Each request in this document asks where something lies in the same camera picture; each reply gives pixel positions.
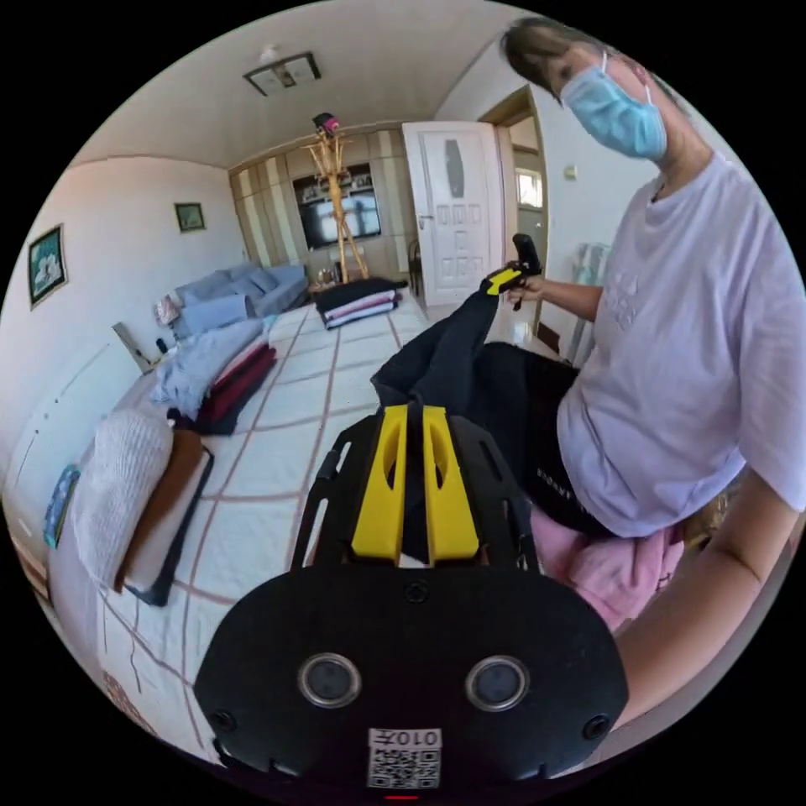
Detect pile of clothes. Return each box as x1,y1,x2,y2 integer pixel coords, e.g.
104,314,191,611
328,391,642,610
149,317,279,437
314,276,405,331

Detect large framed flower picture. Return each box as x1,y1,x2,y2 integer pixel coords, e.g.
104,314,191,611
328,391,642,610
27,222,69,311

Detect white door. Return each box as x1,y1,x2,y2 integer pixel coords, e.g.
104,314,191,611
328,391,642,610
401,120,509,310

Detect person's left forearm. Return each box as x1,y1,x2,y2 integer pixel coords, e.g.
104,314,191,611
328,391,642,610
609,467,796,733

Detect person's right hand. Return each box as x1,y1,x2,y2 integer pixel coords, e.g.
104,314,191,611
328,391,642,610
505,274,547,307

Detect person's body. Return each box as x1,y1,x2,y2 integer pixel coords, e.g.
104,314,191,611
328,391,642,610
500,16,806,540

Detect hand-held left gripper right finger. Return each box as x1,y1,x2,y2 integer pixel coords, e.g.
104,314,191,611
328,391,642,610
422,406,481,563

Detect ceiling lamp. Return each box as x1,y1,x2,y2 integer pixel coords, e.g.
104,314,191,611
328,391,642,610
243,51,323,97

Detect brown cushion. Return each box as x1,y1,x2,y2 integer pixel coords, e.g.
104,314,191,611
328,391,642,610
114,427,216,608

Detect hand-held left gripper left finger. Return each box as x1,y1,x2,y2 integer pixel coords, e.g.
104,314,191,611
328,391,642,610
350,405,409,563

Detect person's right forearm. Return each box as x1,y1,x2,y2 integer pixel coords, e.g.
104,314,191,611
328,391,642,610
542,276,607,323

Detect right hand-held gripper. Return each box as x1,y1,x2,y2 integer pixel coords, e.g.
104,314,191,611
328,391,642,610
479,256,545,313

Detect black long sleeve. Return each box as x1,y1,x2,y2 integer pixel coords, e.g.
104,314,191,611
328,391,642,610
369,288,596,537

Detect bed with white checked quilt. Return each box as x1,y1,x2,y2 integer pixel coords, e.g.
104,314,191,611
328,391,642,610
47,294,549,767

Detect wall cupboard with television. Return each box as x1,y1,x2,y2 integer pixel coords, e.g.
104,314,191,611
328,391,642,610
228,128,411,272

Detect blue folded quilts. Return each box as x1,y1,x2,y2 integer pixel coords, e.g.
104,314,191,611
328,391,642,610
170,263,311,338

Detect pink garment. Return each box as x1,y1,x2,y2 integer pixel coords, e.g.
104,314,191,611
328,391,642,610
530,508,686,633

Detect bamboo coat rack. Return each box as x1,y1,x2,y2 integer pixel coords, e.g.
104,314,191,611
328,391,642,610
301,112,371,285

